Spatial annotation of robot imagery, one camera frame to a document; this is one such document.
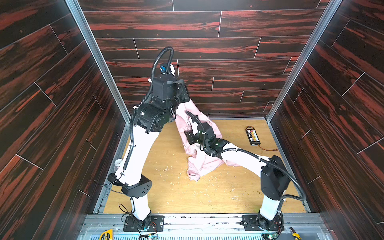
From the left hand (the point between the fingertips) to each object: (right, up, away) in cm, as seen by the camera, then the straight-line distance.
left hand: (184, 85), depth 61 cm
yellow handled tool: (+53, -69, +9) cm, 87 cm away
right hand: (+2, -17, +24) cm, 30 cm away
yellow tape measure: (-37, -68, +8) cm, 78 cm away
